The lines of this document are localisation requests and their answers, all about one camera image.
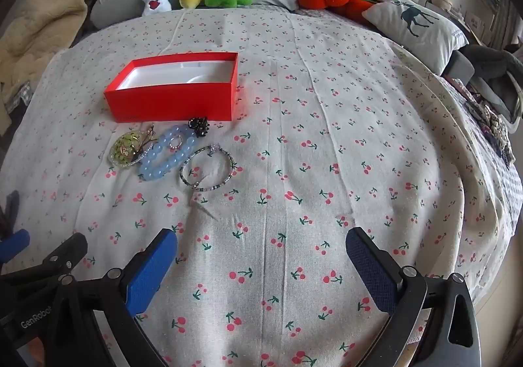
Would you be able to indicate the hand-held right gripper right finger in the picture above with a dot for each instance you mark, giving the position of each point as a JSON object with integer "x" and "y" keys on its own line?
{"x": 372, "y": 275}

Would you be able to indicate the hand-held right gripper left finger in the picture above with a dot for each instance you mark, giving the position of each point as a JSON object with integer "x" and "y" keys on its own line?
{"x": 151, "y": 273}

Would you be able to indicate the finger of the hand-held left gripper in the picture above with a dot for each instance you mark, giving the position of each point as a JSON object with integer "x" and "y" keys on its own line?
{"x": 18, "y": 239}
{"x": 12, "y": 203}

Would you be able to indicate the black hair claw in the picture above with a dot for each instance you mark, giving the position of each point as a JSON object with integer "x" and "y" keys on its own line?
{"x": 199, "y": 125}

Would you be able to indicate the red cardboard box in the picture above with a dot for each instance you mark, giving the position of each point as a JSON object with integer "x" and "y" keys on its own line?
{"x": 171, "y": 99}

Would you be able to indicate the cherry print bed sheet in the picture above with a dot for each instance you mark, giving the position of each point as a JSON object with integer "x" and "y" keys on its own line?
{"x": 310, "y": 146}

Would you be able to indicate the beige quilted blanket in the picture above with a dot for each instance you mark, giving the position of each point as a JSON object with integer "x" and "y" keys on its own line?
{"x": 41, "y": 27}

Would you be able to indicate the floral quilt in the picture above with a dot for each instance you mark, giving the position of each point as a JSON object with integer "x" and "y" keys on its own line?
{"x": 490, "y": 121}

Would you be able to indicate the grey chair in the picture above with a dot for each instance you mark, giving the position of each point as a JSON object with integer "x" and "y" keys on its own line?
{"x": 488, "y": 64}

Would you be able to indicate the deer print pillow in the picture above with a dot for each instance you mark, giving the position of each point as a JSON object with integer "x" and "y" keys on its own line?
{"x": 416, "y": 29}

